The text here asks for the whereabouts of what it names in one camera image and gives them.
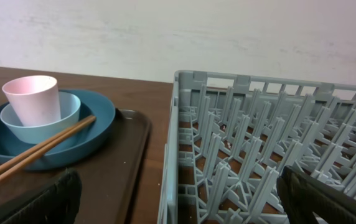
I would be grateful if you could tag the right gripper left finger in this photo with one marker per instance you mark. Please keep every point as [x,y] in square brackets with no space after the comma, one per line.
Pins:
[57,201]

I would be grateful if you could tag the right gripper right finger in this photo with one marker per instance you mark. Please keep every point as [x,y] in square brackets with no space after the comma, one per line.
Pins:
[303,197]

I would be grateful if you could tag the wooden chopstick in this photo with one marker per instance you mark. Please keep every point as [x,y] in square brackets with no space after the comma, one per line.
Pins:
[49,143]
[20,165]

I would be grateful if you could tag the grey dishwasher rack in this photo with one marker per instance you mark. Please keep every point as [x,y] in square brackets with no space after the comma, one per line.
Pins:
[230,137]

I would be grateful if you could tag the brown serving tray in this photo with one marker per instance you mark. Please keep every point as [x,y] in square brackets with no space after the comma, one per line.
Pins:
[108,175]

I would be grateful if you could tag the dark blue plate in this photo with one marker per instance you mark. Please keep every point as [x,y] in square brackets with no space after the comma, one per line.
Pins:
[75,148]

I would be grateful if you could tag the light blue bowl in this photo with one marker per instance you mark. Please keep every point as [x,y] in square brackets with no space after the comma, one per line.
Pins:
[69,109]

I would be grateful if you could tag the pink cup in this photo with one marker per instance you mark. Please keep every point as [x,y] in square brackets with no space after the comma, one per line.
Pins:
[35,99]

